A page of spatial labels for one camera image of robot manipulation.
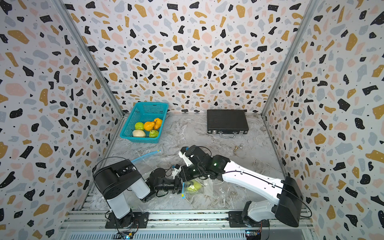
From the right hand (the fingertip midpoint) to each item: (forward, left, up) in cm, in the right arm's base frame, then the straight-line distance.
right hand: (178, 176), depth 70 cm
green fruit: (-2, -8, -7) cm, 10 cm away
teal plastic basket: (+59, +37, -15) cm, 71 cm away
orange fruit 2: (+44, +23, -13) cm, 52 cm away
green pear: (+41, +35, -11) cm, 55 cm away
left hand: (-1, -6, -12) cm, 13 cm away
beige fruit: (+33, +33, -11) cm, 48 cm away
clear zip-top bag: (-2, -17, -17) cm, 24 cm away
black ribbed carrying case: (+47, -28, -14) cm, 56 cm away
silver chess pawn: (+30, -37, -19) cm, 51 cm away
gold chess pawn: (+28, -34, -18) cm, 47 cm away
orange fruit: (+41, +28, -12) cm, 51 cm away
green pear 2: (+33, +23, -11) cm, 42 cm away
